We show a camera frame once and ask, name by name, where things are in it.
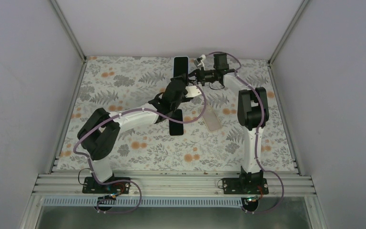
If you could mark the light blue phone case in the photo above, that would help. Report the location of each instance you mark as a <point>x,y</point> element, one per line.
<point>181,67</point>

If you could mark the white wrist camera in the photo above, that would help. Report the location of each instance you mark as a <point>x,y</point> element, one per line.
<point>192,91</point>
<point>199,61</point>

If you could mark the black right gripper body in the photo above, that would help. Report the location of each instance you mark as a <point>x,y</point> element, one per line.
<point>203,77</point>

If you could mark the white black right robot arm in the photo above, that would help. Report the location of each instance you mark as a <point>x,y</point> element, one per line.
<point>252,115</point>

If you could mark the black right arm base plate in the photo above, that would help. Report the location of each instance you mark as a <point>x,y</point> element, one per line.
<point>237,186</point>

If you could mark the slotted grey cable duct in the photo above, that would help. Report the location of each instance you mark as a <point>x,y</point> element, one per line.
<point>68,201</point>

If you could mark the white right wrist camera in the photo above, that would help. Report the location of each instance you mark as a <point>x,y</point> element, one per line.
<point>199,61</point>

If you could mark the black phone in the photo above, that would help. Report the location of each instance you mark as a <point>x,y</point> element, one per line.
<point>180,67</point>
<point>176,129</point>

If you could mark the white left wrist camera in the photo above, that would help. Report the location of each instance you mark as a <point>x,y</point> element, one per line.
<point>192,91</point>

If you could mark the beige phone case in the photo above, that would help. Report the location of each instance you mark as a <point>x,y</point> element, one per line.
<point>211,119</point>

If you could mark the floral patterned table mat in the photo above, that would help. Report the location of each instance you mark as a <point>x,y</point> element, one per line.
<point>123,83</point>

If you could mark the aluminium front rail frame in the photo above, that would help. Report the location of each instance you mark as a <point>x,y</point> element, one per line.
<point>174,185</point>

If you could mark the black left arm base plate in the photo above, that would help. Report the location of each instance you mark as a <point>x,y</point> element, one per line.
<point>91,186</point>

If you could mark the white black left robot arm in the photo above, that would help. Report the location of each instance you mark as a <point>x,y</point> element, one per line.
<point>98,135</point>

